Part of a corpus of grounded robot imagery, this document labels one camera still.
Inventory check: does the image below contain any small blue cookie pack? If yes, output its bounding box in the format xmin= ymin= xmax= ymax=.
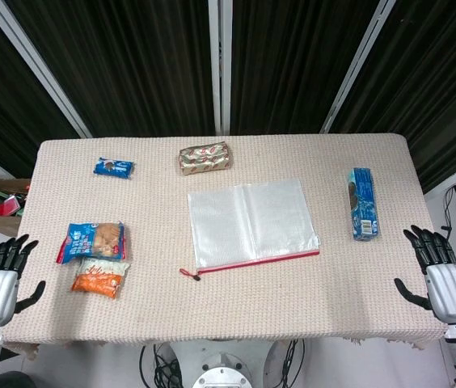
xmin=92 ymin=157 xmax=136 ymax=179

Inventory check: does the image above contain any red packet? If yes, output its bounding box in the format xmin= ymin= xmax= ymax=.
xmin=0 ymin=195 xmax=22 ymax=217

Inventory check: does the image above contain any beige woven tablecloth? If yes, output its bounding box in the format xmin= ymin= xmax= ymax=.
xmin=0 ymin=133 xmax=448 ymax=361

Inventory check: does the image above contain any gold snack pack red print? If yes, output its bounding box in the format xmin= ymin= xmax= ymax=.
xmin=178 ymin=141 xmax=234 ymax=177

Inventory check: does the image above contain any white metal frame post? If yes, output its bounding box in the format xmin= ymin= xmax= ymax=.
xmin=319 ymin=0 xmax=398 ymax=134
xmin=0 ymin=0 xmax=93 ymax=138
xmin=207 ymin=0 xmax=234 ymax=137

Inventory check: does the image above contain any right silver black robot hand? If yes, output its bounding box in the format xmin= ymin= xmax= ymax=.
xmin=393 ymin=224 xmax=456 ymax=324

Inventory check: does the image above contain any orange white snack packet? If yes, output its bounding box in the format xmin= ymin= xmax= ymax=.
xmin=70 ymin=257 xmax=131 ymax=300

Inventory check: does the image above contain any long blue cookie box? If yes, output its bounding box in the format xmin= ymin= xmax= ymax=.
xmin=347 ymin=167 xmax=381 ymax=243

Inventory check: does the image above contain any blue clear biscuit bag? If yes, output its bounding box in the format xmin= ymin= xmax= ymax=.
xmin=56 ymin=220 xmax=127 ymax=266

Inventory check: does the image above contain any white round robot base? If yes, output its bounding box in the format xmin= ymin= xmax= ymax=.
xmin=170 ymin=339 xmax=281 ymax=388

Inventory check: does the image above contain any mesh zipper pouch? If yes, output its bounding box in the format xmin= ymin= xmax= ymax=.
xmin=179 ymin=178 xmax=321 ymax=281

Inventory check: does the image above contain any black curtain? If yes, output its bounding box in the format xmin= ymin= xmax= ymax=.
xmin=0 ymin=0 xmax=456 ymax=194

